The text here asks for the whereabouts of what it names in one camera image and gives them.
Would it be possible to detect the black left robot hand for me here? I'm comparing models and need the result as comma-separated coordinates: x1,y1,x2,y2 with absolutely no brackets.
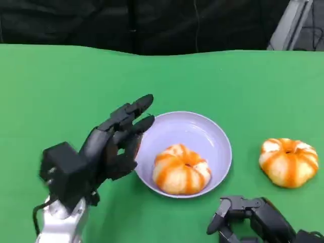
78,94,155,189

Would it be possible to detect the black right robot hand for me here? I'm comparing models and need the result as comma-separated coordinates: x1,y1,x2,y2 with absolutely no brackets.
206,195,297,243

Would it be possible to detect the orange white toy bread roll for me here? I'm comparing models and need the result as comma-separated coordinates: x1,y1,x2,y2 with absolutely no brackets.
258,138,319,189
152,143,212,196

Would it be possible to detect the green table cloth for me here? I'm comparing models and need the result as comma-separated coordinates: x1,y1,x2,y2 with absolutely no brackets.
0,43,324,243

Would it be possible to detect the lilac plate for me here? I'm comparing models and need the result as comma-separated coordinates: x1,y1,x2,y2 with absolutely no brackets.
134,110,232,196

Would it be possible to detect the black backdrop curtain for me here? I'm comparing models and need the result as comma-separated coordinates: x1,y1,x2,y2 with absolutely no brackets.
0,0,290,56

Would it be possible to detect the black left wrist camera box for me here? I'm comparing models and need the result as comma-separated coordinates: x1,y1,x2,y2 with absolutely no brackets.
39,142,89,212

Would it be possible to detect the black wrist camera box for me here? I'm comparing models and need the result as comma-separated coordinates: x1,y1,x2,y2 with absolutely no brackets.
39,142,89,212
295,229,324,243

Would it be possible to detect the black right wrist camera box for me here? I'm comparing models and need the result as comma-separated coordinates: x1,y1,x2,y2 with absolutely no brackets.
295,229,324,243

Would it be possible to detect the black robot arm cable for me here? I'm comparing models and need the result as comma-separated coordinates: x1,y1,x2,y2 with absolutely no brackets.
32,199,55,236

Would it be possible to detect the thin black background cable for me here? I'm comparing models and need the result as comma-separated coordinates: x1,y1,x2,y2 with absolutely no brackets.
303,15,324,51

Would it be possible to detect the silver metal frame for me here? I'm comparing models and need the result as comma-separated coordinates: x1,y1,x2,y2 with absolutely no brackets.
266,0,315,51

